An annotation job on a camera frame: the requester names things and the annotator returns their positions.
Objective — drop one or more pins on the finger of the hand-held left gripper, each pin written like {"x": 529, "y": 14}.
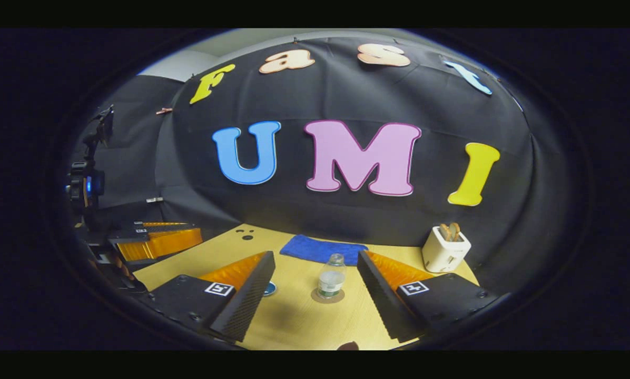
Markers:
{"x": 162, "y": 245}
{"x": 157, "y": 228}

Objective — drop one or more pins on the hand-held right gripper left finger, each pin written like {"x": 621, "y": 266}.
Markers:
{"x": 249, "y": 300}

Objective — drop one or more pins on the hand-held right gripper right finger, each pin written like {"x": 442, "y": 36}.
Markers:
{"x": 378, "y": 300}

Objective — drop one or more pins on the white teacup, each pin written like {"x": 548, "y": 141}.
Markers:
{"x": 274, "y": 292}

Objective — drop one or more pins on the clear plastic water bottle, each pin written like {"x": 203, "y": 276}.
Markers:
{"x": 331, "y": 281}

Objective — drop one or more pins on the round brown coaster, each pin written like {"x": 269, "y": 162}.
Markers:
{"x": 315, "y": 297}

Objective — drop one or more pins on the white cloth clip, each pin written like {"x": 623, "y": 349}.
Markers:
{"x": 154, "y": 200}

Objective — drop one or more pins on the blue towel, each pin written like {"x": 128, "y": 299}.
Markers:
{"x": 320, "y": 250}

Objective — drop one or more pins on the white toaster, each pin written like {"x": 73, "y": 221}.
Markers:
{"x": 444, "y": 255}

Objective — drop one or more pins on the toast slice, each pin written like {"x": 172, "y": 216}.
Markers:
{"x": 444, "y": 231}
{"x": 454, "y": 230}

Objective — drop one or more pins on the brown cloth clip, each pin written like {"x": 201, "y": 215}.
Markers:
{"x": 164, "y": 110}

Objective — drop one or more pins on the black backdrop cloth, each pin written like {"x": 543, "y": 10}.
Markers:
{"x": 346, "y": 100}

